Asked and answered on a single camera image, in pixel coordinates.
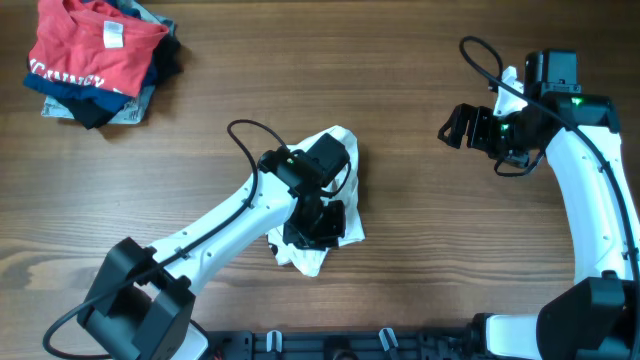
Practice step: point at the white rail clip left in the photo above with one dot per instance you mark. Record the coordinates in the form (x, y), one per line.
(274, 342)

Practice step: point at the white rail clip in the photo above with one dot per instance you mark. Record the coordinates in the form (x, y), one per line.
(388, 339)
(274, 342)

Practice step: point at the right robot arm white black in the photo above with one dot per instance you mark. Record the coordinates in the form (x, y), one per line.
(578, 135)

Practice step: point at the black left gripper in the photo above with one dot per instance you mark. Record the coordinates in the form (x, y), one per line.
(317, 230)

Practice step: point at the black folded garment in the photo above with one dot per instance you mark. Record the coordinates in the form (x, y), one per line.
(91, 115)

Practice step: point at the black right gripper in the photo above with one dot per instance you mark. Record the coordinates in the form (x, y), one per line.
(480, 128)

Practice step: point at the red folded t-shirt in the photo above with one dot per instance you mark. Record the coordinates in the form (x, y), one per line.
(85, 55)

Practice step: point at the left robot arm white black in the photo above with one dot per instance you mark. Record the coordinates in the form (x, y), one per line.
(141, 302)

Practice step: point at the white t-shirt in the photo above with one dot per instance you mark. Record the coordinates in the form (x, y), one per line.
(309, 262)

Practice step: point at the white rail clip right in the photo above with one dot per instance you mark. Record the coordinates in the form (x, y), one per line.
(388, 339)

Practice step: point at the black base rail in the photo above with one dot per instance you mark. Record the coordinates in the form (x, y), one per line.
(415, 345)

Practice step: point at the grey printed folded garment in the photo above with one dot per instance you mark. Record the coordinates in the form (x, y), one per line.
(135, 9)

